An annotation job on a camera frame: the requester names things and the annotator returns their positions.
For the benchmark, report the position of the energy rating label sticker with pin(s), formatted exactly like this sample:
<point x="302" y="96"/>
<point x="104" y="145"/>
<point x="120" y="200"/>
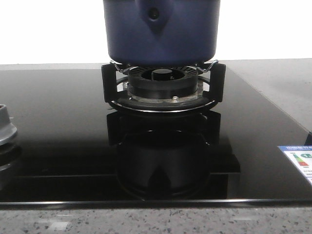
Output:
<point x="301" y="158"/>

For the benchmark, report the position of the grey metal stove knob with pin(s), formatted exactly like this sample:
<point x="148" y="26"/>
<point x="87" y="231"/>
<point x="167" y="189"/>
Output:
<point x="7" y="130"/>

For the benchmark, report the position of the dark blue cooking pot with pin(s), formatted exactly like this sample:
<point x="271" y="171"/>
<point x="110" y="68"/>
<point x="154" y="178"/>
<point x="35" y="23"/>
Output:
<point x="161" y="32"/>

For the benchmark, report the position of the black glass stove top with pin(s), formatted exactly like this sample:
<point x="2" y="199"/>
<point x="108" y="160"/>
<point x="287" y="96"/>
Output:
<point x="73" y="151"/>

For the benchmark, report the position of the black round gas burner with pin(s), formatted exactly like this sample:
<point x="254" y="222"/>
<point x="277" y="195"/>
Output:
<point x="156" y="85"/>

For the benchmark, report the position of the black pot support grate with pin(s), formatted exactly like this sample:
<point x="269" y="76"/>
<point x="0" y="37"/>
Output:
<point x="211" y="77"/>

